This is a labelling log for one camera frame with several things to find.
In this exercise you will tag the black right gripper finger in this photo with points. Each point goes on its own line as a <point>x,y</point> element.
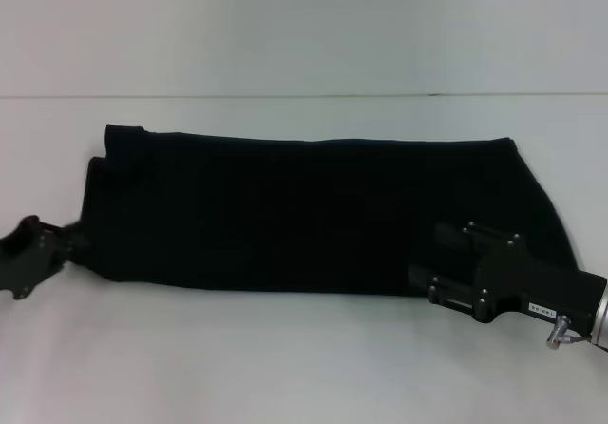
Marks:
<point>461,236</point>
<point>442,288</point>

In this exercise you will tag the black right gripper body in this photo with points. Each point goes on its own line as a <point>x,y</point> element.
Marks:
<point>532,286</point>

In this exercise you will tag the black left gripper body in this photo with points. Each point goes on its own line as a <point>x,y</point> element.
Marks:
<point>19,257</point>

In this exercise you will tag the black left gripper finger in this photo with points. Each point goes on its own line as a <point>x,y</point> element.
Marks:
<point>71,234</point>

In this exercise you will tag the black shirt with FREE print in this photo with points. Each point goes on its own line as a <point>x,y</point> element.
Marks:
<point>309,215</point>

